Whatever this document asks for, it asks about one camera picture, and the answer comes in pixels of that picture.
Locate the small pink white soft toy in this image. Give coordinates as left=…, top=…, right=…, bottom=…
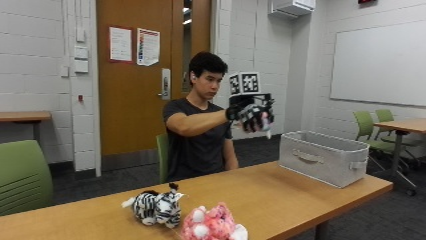
left=259, top=111, right=273, bottom=140

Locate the white marker cube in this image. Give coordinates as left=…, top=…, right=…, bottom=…
left=228, top=71, right=263, bottom=97

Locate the the person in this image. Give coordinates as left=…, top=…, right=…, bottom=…
left=162, top=51, right=277, bottom=183

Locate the grey fabric storage bin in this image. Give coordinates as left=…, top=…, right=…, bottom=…
left=277, top=130, right=372, bottom=190

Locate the green chair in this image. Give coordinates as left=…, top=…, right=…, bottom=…
left=0, top=139, right=55, bottom=217
left=155, top=133, right=172, bottom=185
left=375, top=108, right=426, bottom=168
left=352, top=110, right=404, bottom=173

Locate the brown wooden door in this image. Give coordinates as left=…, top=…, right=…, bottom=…
left=96, top=0, right=213, bottom=172

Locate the colourful paper notice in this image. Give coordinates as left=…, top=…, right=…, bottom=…
left=136, top=27, right=163, bottom=67

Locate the pink white fluffy soft toy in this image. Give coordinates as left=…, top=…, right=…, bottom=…
left=179, top=201, right=251, bottom=240

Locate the whiteboard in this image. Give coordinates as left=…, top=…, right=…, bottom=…
left=329, top=19, right=426, bottom=108

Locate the wooden table with metal leg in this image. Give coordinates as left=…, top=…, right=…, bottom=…
left=373, top=117, right=426, bottom=197

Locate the zebra soft toy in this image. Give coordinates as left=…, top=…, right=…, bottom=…
left=122, top=182, right=187, bottom=230

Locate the white paper notice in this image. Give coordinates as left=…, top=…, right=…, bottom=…
left=108, top=26, right=135, bottom=64

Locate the wooden side table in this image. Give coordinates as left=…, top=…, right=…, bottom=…
left=0, top=110, right=54, bottom=143

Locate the metal door handle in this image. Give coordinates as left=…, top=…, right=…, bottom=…
left=158, top=67, right=174, bottom=101

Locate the white wall unit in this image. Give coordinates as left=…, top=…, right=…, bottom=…
left=268, top=0, right=319, bottom=19

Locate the white wall switch box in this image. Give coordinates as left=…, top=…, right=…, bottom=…
left=74, top=59, right=90, bottom=74
left=74, top=46, right=90, bottom=61

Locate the white wall conduit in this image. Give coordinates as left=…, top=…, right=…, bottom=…
left=75, top=0, right=87, bottom=43

